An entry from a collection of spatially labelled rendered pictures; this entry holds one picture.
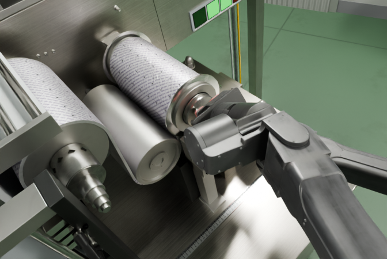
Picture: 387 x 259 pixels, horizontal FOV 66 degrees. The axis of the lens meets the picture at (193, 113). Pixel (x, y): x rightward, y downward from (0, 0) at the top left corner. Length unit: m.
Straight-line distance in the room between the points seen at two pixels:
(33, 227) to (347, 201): 0.33
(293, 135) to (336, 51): 2.43
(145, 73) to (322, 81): 1.98
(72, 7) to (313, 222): 0.65
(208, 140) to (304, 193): 0.13
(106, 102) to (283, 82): 1.89
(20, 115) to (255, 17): 1.26
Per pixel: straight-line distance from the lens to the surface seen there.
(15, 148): 0.43
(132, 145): 0.63
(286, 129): 0.38
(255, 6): 1.53
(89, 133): 0.51
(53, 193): 0.37
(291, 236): 0.87
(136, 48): 0.72
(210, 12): 1.04
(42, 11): 0.76
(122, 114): 0.69
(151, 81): 0.64
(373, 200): 2.00
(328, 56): 2.72
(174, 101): 0.58
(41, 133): 0.43
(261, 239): 0.86
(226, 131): 0.39
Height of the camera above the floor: 1.72
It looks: 49 degrees down
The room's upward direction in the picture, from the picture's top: 14 degrees counter-clockwise
